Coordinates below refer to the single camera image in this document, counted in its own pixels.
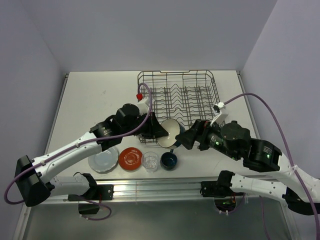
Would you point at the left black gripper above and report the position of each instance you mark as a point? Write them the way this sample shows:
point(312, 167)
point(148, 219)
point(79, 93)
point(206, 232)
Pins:
point(154, 130)

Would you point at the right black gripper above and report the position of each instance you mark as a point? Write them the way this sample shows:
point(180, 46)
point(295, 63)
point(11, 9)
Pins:
point(186, 138)

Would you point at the cream bowl with dark exterior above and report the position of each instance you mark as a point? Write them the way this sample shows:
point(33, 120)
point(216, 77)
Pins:
point(174, 128)

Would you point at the clear faceted glass tumbler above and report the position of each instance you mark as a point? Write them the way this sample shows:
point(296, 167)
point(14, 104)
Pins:
point(150, 161)

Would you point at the dark blue mug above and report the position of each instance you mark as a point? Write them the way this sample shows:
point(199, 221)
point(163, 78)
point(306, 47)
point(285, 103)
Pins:
point(168, 160)

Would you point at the pale blue scalloped plate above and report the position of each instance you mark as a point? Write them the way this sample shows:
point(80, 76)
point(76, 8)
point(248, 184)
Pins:
point(104, 161)

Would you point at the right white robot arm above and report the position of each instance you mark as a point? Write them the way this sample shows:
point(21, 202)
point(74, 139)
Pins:
point(289, 184)

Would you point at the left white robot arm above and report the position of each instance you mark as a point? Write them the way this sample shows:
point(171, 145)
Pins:
point(35, 177)

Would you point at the orange-red saucer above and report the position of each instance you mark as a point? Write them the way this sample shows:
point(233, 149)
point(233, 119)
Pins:
point(130, 159)

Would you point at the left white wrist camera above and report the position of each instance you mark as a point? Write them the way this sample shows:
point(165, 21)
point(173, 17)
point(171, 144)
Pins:
point(143, 103)

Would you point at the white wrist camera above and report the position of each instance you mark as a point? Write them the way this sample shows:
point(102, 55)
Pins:
point(143, 103)
point(220, 113)

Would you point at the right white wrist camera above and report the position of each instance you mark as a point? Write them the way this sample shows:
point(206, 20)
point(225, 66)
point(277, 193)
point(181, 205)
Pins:
point(220, 113)

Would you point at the grey wire dish rack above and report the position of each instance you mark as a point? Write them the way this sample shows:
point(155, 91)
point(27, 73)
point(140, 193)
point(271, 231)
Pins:
point(185, 96)

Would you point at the aluminium mounting rail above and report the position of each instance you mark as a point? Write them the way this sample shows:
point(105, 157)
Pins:
point(182, 183)

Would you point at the right black base bracket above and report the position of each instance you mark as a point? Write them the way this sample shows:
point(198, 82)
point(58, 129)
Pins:
point(211, 189)

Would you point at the black base bracket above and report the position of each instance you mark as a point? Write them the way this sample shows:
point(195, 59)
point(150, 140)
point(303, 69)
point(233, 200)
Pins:
point(93, 199)
point(211, 189)

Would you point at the left black base bracket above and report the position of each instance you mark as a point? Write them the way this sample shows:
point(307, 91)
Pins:
point(93, 199)

